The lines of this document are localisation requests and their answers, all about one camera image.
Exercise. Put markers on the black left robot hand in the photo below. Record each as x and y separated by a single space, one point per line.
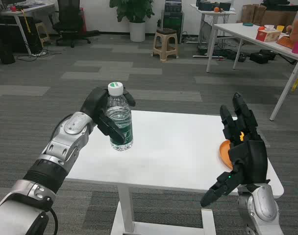
92 102

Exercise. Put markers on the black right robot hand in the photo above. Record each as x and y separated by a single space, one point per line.
252 159

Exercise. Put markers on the clear green-label water bottle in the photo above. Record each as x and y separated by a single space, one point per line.
120 115

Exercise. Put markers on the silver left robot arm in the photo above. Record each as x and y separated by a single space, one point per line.
65 139

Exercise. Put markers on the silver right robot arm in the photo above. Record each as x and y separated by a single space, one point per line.
259 210

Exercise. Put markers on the orange plate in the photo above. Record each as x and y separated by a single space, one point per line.
224 154

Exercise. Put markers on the white power strip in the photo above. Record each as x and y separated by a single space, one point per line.
38 53

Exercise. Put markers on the black office chair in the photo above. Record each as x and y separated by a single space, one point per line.
70 22

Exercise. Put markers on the white plant pot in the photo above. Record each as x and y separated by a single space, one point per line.
137 31

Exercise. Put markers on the beige plastic stool dark seat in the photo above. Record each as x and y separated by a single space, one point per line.
165 42

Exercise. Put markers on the black trash bin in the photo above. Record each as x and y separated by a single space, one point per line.
5 55

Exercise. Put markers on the green leafy plant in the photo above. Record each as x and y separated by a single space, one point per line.
133 9

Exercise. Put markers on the black case on floor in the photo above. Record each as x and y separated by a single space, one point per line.
261 57

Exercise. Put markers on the black cabinet under desk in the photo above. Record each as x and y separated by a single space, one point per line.
14 34

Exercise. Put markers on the black bag on floor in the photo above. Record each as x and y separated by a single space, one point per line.
231 55

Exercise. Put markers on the black equipment rack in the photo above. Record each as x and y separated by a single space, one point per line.
173 22

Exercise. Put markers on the white desk with yellow tape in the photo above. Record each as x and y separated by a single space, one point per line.
24 8

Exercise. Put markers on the orange tray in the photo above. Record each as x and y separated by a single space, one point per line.
285 42

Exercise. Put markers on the small red object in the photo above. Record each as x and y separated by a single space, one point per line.
13 8

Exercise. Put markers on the orange tissue box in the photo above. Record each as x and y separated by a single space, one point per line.
267 35

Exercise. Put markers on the large white table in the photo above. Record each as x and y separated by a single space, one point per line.
239 30

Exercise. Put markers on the small orange fruit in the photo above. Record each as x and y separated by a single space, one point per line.
261 28

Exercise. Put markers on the yellow cup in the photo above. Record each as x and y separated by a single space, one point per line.
280 28

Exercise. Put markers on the teal lid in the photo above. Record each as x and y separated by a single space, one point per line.
247 24

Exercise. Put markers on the brown cardboard box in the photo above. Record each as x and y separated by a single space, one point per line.
279 17

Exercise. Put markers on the brown paper bags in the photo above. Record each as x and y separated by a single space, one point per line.
252 13

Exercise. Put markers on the narrow white desk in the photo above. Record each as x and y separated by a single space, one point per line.
212 14

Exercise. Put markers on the orange fruit on desk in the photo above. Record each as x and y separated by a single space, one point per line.
216 9

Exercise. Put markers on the white table leg frame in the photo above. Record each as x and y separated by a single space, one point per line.
125 208

